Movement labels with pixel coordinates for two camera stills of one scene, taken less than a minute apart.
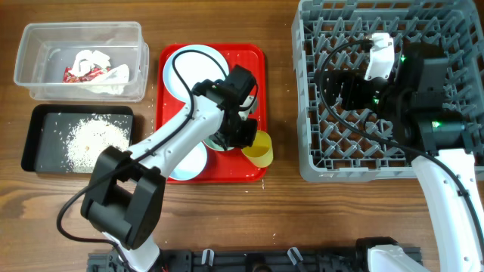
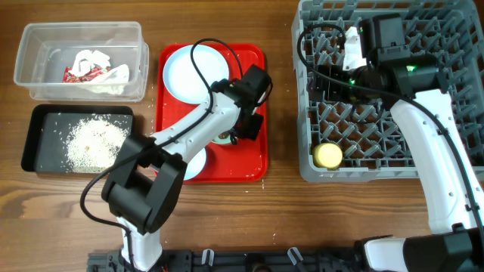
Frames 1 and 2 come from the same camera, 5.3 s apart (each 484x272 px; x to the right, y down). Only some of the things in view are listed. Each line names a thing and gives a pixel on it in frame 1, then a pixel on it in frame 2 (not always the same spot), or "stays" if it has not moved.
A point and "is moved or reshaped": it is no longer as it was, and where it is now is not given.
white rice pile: (88, 140) stays
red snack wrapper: (69, 77) stays
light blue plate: (193, 68) stays
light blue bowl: (193, 166) stays
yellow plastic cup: (260, 153) to (327, 155)
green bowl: (215, 146) is moved or reshaped
